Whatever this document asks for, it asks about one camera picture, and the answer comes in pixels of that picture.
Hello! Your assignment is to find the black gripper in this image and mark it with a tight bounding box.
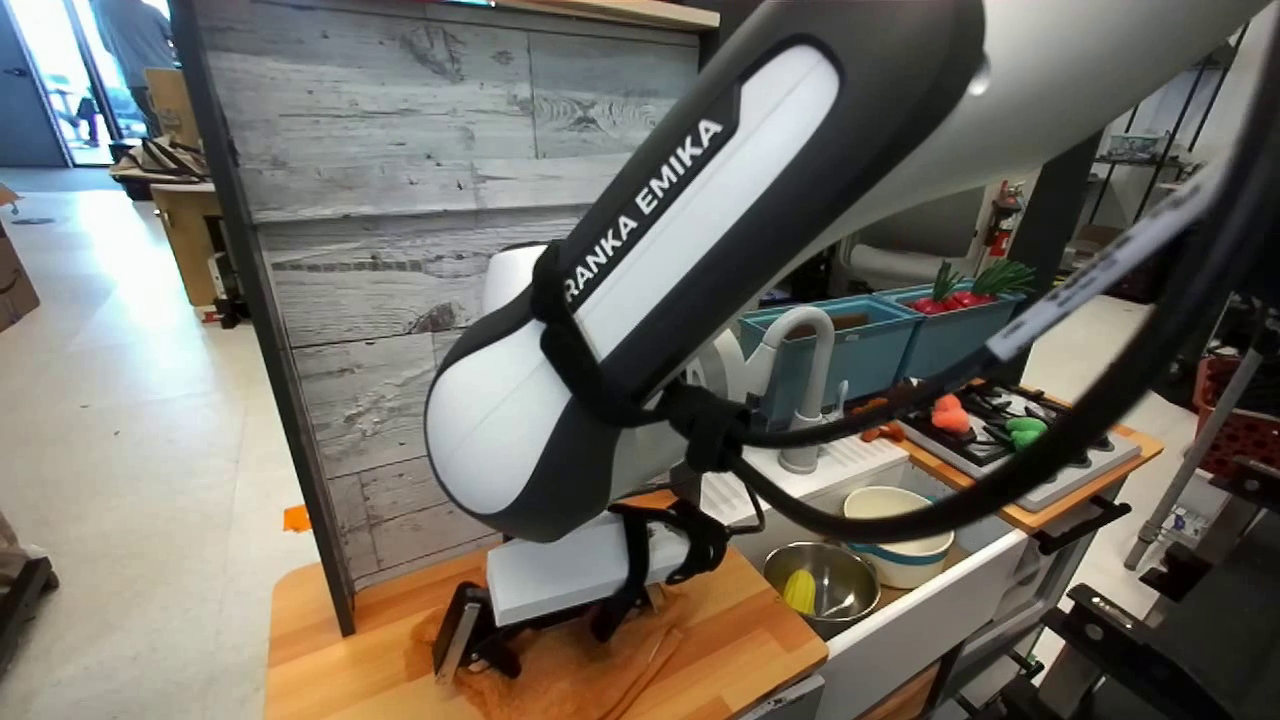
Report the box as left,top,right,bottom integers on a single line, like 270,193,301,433
462,613,526,680

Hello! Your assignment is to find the grey toy faucet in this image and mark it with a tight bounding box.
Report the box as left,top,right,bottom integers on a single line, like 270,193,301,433
734,305,847,480

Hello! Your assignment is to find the pink plush toy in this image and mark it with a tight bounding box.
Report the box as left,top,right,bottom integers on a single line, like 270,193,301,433
927,393,981,444

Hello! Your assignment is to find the green plush toy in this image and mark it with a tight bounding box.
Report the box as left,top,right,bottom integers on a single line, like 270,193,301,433
1001,411,1054,460

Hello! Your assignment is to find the grey toy stove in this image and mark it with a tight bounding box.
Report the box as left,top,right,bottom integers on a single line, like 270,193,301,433
884,382,1149,516

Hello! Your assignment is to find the black box with silver edge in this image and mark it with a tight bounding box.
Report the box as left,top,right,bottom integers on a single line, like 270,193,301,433
433,578,498,684

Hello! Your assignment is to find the stainless steel bowl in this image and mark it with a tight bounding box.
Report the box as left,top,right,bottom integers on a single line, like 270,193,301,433
760,535,884,639

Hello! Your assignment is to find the wooden bench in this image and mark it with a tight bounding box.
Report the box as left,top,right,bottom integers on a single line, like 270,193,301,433
112,133,231,322

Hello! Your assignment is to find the red plastic crate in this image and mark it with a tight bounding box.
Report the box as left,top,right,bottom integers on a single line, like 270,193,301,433
1190,344,1280,488

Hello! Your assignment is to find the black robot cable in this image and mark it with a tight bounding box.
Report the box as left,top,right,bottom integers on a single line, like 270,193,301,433
656,76,1280,543

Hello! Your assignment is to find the black cabinet handle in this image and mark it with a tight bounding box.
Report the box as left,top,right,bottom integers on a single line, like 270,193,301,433
1030,491,1135,561

